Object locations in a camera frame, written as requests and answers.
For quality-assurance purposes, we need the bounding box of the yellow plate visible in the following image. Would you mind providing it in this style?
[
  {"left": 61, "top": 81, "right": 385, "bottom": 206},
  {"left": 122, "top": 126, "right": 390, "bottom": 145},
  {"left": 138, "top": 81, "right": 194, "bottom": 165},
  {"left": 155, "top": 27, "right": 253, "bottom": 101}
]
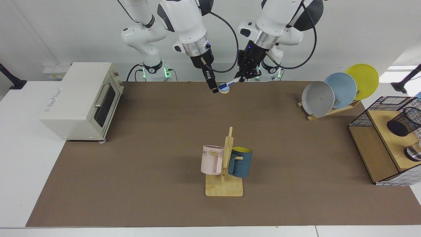
[{"left": 345, "top": 64, "right": 379, "bottom": 101}]

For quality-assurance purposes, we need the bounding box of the pale toaster oven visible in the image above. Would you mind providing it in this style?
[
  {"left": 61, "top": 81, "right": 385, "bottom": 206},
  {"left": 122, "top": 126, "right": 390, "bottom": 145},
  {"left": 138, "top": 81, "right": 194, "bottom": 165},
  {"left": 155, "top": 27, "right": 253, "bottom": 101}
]
[{"left": 39, "top": 62, "right": 125, "bottom": 144}]

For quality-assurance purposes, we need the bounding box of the grey plate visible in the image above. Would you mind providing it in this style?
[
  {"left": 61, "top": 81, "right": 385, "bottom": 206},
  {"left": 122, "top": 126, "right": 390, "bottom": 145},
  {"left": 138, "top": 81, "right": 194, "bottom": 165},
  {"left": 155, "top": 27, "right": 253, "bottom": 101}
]
[{"left": 301, "top": 81, "right": 335, "bottom": 118}]

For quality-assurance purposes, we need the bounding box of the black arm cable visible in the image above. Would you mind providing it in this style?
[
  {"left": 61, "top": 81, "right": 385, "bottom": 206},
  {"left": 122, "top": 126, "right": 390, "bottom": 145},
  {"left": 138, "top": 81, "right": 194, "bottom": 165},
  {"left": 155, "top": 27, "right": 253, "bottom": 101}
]
[
  {"left": 265, "top": 0, "right": 318, "bottom": 69},
  {"left": 200, "top": 12, "right": 239, "bottom": 73}
]

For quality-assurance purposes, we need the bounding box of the light blue plate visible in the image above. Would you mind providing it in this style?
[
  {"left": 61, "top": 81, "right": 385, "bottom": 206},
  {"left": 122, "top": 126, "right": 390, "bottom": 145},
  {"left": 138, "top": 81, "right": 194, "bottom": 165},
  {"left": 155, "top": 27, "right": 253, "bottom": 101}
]
[{"left": 324, "top": 72, "right": 357, "bottom": 109}]

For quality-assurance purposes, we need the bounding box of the black mounting stand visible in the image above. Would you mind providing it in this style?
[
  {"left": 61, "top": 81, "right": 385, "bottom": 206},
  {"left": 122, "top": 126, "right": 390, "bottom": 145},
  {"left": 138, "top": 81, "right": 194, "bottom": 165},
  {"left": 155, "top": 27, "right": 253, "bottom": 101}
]
[
  {"left": 0, "top": 63, "right": 27, "bottom": 90},
  {"left": 391, "top": 64, "right": 421, "bottom": 93}
]

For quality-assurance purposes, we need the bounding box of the wire basket with wooden floor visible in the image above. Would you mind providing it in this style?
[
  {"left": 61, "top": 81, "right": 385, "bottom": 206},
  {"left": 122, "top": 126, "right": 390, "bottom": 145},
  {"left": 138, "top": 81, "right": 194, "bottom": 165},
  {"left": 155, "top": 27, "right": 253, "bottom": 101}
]
[{"left": 348, "top": 96, "right": 421, "bottom": 186}]

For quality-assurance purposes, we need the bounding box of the brown table cloth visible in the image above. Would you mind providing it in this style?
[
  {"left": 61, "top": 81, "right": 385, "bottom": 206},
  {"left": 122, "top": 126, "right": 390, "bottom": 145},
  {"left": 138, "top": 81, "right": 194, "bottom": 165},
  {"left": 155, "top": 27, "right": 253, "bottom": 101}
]
[{"left": 26, "top": 81, "right": 421, "bottom": 227}]

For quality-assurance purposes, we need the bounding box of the dark blue cup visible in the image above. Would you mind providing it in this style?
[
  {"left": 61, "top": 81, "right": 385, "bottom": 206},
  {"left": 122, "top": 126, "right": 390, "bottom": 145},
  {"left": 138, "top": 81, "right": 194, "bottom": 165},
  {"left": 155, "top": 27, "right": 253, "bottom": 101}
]
[{"left": 228, "top": 146, "right": 253, "bottom": 178}]

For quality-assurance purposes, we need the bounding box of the pink cup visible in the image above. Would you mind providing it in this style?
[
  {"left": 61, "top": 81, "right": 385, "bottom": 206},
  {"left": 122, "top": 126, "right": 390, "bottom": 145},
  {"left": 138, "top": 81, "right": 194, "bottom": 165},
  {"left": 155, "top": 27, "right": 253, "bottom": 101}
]
[{"left": 201, "top": 145, "right": 225, "bottom": 175}]

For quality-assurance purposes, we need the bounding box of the wooden plate rack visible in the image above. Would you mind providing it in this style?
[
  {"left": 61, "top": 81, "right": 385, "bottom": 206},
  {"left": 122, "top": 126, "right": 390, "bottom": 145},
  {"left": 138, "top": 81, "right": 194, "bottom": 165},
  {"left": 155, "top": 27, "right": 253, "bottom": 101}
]
[{"left": 297, "top": 99, "right": 361, "bottom": 121}]

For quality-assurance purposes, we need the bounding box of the small round metal container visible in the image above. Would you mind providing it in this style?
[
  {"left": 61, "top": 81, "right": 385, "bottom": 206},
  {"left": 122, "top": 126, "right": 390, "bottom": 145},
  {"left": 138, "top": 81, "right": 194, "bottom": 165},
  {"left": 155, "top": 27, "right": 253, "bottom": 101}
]
[{"left": 404, "top": 140, "right": 421, "bottom": 162}]

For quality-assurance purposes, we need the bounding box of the white wall socket strip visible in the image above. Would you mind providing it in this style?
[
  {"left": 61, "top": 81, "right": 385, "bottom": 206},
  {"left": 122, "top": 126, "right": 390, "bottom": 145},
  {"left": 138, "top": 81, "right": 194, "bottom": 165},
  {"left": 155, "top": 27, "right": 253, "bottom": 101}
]
[{"left": 43, "top": 64, "right": 71, "bottom": 79}]

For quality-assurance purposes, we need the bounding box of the black mesh pen holder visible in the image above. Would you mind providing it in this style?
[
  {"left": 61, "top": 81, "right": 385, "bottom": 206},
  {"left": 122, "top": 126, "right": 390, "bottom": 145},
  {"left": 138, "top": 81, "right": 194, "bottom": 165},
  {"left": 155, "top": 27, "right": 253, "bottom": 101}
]
[{"left": 386, "top": 107, "right": 421, "bottom": 137}]

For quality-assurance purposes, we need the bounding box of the blue and white marker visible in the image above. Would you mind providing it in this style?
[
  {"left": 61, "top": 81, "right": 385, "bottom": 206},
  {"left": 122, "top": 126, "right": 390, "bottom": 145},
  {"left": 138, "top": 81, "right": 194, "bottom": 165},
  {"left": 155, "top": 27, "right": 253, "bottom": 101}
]
[{"left": 219, "top": 78, "right": 242, "bottom": 91}]

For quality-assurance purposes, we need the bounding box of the wooden cup stand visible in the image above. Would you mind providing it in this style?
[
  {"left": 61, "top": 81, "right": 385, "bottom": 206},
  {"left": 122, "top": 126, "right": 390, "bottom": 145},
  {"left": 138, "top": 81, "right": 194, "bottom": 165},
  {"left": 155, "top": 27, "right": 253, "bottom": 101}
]
[{"left": 205, "top": 126, "right": 244, "bottom": 197}]

